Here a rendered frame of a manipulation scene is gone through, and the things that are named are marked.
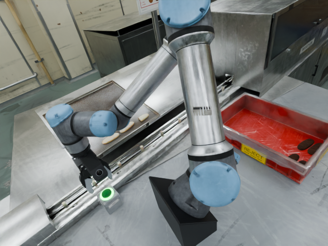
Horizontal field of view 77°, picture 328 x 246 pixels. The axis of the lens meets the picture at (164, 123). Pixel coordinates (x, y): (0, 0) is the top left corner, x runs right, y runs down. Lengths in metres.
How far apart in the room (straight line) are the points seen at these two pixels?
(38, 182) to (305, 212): 1.18
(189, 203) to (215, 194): 0.18
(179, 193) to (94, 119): 0.34
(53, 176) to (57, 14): 3.43
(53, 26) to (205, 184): 4.02
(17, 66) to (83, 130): 3.97
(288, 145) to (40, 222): 1.09
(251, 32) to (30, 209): 1.33
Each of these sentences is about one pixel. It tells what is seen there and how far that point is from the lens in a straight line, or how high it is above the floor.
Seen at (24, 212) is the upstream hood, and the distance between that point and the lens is 1.02.
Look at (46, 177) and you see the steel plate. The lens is 1.25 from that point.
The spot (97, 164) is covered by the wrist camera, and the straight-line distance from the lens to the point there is 0.73.
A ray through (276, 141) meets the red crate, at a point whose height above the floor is 0.82.
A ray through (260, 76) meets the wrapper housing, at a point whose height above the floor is 0.97.
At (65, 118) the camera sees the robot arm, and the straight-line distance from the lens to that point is 0.64.
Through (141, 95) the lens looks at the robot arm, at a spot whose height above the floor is 1.26.
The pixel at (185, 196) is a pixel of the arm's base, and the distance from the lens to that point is 0.67.
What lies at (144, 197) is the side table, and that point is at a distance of 0.94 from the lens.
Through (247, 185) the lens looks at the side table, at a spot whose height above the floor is 0.82.
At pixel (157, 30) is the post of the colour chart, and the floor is 1.12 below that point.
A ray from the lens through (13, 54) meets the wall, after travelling 4.51.
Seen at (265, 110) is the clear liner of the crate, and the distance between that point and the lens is 1.25.
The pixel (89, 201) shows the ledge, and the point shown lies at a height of 0.86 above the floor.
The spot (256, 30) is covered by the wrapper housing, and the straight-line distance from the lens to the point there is 1.29.
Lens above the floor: 1.59
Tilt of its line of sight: 38 degrees down
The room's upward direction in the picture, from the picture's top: 12 degrees counter-clockwise
